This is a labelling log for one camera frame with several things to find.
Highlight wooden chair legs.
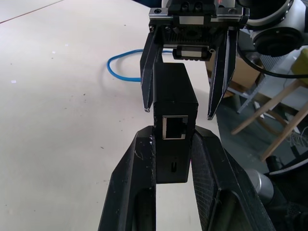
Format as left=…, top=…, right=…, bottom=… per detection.
left=231, top=78, right=308, bottom=162

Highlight small black box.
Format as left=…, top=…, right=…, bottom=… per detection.
left=153, top=62, right=199, bottom=184

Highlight yellow-green seat cushion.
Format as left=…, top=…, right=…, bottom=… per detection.
left=290, top=47, right=308, bottom=73

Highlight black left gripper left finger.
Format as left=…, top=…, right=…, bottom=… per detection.
left=97, top=125, right=157, bottom=231

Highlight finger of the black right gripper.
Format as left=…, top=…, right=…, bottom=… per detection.
left=207, top=29, right=240, bottom=121
left=140, top=26, right=165, bottom=113

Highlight cardboard box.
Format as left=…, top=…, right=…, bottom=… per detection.
left=206, top=55, right=265, bottom=98

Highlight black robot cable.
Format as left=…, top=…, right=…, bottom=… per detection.
left=237, top=45, right=308, bottom=79

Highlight grey perforated metal rail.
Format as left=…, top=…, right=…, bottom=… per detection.
left=237, top=54, right=274, bottom=114

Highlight blue Ethernet cable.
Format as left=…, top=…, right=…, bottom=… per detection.
left=107, top=49, right=145, bottom=83

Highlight silver and black robot body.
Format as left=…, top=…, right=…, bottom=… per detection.
left=245, top=155, right=308, bottom=231

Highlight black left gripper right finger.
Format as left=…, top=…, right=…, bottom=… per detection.
left=189, top=126, right=276, bottom=231

